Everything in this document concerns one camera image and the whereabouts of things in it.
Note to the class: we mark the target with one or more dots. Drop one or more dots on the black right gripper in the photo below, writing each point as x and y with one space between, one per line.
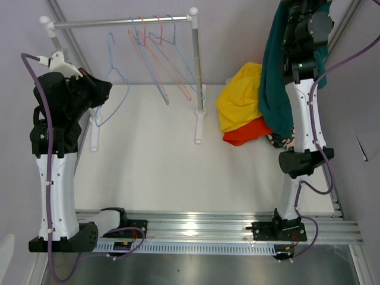
320 2

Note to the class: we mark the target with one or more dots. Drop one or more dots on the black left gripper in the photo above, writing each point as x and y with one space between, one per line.
101 89

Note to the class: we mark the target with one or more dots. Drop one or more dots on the teal green shorts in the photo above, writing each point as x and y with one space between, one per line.
273 100

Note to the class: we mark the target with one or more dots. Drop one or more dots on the yellow shorts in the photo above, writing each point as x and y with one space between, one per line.
238 103

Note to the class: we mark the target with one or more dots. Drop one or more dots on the camouflage orange black shorts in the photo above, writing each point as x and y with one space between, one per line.
278 141

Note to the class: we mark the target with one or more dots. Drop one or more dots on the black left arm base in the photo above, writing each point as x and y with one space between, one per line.
127 227

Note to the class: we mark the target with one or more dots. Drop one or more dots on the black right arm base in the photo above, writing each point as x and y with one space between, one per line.
278 229

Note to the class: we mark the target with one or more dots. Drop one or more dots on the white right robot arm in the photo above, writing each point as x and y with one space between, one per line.
307 30

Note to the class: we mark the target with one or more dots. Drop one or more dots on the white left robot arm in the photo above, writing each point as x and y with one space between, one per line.
56 157

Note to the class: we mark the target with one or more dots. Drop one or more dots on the metal clothes rack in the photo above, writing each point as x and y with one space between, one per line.
51 27

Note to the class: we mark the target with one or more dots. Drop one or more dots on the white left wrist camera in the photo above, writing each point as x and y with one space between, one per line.
57 63

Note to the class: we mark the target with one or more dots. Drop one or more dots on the white slotted cable duct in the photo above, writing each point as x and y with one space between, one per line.
147 247

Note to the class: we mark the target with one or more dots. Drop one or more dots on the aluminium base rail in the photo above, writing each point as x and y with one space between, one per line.
222 227

